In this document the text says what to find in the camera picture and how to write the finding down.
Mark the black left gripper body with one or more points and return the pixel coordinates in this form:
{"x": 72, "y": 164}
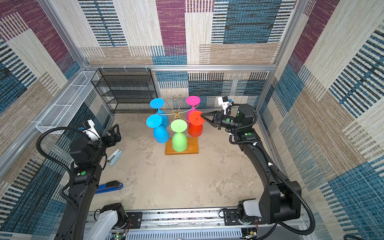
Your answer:
{"x": 107, "y": 143}

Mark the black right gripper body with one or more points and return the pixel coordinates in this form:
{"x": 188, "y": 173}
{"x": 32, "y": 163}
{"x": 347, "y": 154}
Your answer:
{"x": 218, "y": 120}

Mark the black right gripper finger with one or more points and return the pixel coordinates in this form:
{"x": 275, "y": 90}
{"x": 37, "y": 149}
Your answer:
{"x": 210, "y": 114}
{"x": 214, "y": 122}

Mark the red wine glass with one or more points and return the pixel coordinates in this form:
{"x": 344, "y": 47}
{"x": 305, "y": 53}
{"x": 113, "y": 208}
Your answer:
{"x": 195, "y": 128}

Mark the magenta wine glass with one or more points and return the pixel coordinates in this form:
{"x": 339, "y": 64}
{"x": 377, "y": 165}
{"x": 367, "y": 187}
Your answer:
{"x": 194, "y": 102}

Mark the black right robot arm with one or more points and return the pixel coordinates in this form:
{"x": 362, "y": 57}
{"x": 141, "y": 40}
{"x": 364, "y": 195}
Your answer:
{"x": 277, "y": 203}

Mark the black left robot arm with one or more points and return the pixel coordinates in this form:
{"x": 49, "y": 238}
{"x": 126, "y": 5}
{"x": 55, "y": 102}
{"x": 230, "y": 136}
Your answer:
{"x": 85, "y": 178}

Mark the wooden rack base board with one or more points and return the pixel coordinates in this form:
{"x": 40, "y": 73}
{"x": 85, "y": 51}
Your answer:
{"x": 190, "y": 146}

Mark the green wine glass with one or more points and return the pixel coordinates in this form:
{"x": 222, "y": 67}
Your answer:
{"x": 179, "y": 140}

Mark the blue wine glass front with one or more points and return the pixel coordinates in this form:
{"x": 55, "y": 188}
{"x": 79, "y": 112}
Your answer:
{"x": 160, "y": 132}

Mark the blue wine glass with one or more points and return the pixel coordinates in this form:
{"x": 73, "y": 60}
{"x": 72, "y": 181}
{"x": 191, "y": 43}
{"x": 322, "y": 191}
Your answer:
{"x": 157, "y": 104}
{"x": 160, "y": 132}

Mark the blue wine glass rear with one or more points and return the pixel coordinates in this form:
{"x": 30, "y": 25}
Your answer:
{"x": 157, "y": 104}

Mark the light blue stapler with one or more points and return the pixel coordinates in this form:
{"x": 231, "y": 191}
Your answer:
{"x": 114, "y": 157}

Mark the blue black stapler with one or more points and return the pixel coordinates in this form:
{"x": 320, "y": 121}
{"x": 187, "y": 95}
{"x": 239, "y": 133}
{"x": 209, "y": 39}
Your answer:
{"x": 109, "y": 187}

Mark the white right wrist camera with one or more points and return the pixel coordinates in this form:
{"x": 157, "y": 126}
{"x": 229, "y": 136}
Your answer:
{"x": 226, "y": 104}

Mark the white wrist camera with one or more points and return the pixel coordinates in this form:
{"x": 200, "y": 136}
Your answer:
{"x": 226, "y": 104}
{"x": 88, "y": 128}

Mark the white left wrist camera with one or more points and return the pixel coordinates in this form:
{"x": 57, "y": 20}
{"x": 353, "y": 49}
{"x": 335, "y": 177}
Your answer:
{"x": 88, "y": 128}

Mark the gold wire glass rack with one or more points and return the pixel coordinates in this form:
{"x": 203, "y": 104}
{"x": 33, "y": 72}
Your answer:
{"x": 178, "y": 106}

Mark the black mesh wall shelf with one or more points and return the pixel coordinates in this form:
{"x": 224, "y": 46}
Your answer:
{"x": 126, "y": 91}

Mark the white mesh wall basket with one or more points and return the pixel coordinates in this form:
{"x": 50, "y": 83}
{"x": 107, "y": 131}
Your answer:
{"x": 69, "y": 102}

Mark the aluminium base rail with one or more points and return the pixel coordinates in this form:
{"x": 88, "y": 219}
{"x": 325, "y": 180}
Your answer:
{"x": 196, "y": 224}

